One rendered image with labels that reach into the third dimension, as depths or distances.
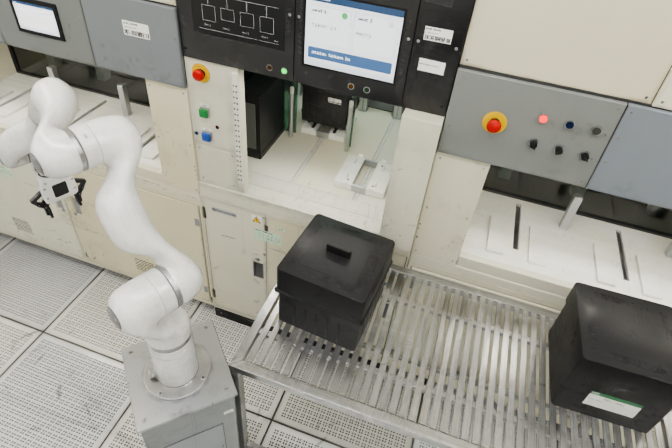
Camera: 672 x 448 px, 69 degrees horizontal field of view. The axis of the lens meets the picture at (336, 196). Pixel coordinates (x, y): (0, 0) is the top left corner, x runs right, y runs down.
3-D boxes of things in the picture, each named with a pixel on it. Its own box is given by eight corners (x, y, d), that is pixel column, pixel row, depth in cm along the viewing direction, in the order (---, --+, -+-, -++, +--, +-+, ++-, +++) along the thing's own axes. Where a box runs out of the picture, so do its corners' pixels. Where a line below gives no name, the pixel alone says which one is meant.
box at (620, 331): (548, 405, 146) (582, 358, 130) (546, 329, 168) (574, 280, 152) (651, 437, 141) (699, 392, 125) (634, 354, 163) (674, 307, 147)
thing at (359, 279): (273, 290, 152) (273, 261, 144) (314, 232, 173) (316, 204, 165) (361, 327, 144) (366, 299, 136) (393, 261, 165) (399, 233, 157)
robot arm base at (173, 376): (150, 411, 135) (138, 376, 124) (138, 355, 148) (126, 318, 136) (218, 385, 143) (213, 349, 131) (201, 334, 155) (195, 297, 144)
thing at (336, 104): (297, 126, 229) (300, 62, 209) (313, 106, 244) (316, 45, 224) (347, 138, 224) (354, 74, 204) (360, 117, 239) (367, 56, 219)
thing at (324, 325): (313, 263, 182) (316, 230, 171) (383, 291, 175) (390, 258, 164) (276, 319, 162) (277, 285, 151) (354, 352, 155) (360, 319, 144)
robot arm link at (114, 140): (142, 317, 126) (196, 284, 135) (160, 328, 117) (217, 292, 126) (50, 133, 111) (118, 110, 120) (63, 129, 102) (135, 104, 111)
